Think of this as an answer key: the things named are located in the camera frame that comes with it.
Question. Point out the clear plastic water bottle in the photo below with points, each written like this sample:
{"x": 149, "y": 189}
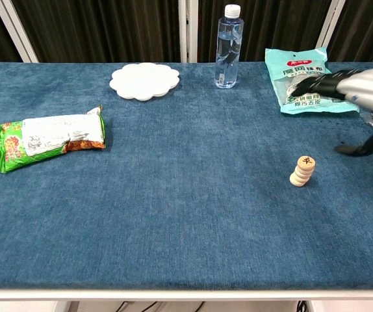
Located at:
{"x": 228, "y": 48}

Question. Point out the teal cleaning cloth package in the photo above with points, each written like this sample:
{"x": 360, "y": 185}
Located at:
{"x": 295, "y": 61}

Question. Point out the wooden chess piece red character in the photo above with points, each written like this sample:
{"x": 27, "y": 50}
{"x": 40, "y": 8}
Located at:
{"x": 298, "y": 179}
{"x": 295, "y": 184}

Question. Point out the green and white snack bag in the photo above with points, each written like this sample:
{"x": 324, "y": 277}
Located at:
{"x": 50, "y": 136}

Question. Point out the wooden chess piece black character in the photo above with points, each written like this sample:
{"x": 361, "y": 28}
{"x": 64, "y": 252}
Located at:
{"x": 303, "y": 170}
{"x": 306, "y": 161}
{"x": 301, "y": 175}

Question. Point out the white flower-shaped paint palette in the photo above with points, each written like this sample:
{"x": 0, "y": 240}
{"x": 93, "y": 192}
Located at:
{"x": 144, "y": 81}

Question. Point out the white frame post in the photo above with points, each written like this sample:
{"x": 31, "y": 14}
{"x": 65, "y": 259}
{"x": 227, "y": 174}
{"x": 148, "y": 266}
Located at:
{"x": 16, "y": 31}
{"x": 331, "y": 22}
{"x": 188, "y": 29}

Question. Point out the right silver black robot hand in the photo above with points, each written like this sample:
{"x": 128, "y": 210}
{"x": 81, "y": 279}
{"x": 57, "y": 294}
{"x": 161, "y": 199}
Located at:
{"x": 368, "y": 87}

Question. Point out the blue fabric table cover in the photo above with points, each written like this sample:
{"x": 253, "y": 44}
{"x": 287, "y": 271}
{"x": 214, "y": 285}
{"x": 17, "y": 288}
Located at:
{"x": 173, "y": 195}

